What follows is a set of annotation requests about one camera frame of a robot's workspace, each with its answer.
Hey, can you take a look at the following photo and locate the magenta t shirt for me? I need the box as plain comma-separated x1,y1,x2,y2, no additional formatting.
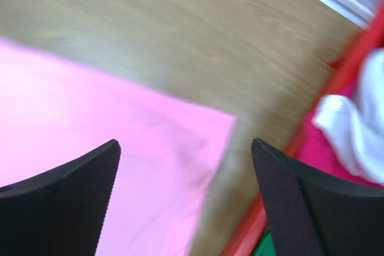
298,109,383,188

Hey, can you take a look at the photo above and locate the green t shirt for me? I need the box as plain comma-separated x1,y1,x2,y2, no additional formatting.
252,227,276,256

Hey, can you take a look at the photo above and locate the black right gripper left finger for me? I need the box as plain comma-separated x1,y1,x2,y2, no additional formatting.
1,140,121,256

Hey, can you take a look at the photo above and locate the light pink t shirt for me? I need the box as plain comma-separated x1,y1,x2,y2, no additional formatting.
1,40,236,255

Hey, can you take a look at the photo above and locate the red plastic bin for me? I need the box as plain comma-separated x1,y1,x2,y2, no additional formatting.
223,8,383,255

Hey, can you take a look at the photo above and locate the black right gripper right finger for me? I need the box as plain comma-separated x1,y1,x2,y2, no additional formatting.
251,138,383,255

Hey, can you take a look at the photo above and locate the white t shirt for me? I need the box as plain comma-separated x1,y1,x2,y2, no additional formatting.
312,49,383,186

